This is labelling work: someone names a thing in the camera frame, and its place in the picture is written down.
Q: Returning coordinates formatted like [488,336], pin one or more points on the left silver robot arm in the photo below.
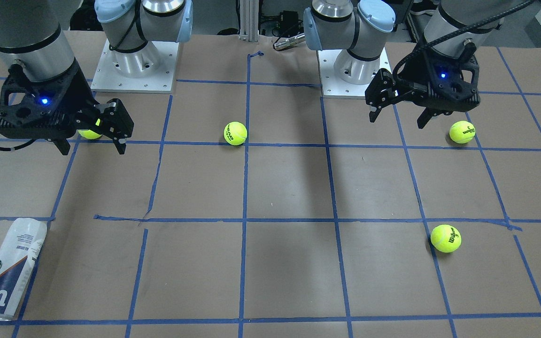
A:
[363,30]

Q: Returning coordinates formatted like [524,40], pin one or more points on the Wilson tennis ball front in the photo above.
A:
[445,238]

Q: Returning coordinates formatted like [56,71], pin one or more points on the wilson tennis ball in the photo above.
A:
[445,238]
[462,132]

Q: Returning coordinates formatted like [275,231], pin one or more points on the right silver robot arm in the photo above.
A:
[30,34]

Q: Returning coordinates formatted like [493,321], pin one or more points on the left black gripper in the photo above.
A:
[415,73]

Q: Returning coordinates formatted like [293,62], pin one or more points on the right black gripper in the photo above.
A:
[76,92]

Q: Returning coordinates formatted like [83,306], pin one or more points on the white blue tennis ball can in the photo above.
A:
[19,252]

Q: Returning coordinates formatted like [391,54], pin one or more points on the aluminium frame post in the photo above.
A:
[249,20]

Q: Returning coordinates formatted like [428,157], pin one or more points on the Head tennis ball centre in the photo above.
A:
[235,133]

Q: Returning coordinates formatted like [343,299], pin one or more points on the tennis ball near base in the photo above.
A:
[88,134]

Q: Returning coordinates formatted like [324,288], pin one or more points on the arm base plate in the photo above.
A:
[151,70]
[345,77]

